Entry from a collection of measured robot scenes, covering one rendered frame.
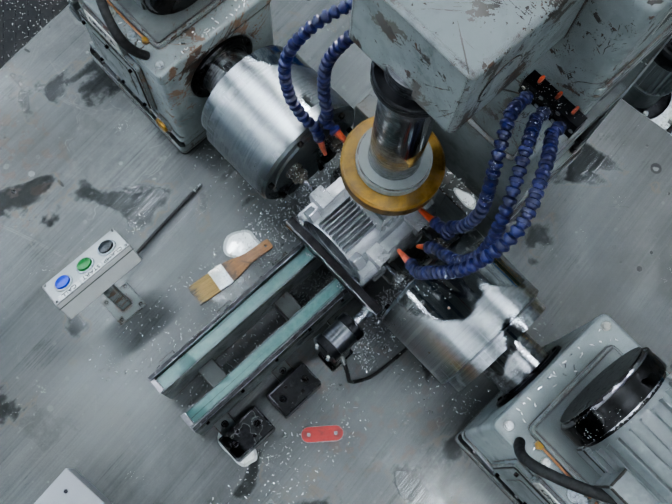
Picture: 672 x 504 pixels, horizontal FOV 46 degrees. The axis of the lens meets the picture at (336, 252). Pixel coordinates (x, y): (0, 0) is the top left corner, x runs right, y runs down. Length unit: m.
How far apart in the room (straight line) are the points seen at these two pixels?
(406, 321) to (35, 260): 0.85
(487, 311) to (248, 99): 0.58
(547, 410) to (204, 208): 0.87
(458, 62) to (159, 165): 1.07
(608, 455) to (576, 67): 0.57
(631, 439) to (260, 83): 0.88
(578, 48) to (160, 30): 0.79
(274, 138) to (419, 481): 0.76
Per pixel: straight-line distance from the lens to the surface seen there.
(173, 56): 1.57
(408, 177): 1.34
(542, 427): 1.39
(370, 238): 1.49
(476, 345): 1.40
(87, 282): 1.52
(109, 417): 1.76
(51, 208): 1.89
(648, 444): 1.26
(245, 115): 1.51
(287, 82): 1.37
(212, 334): 1.62
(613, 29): 1.08
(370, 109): 1.52
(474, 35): 0.94
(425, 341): 1.43
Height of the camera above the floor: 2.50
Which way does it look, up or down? 74 degrees down
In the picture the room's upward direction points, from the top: 7 degrees clockwise
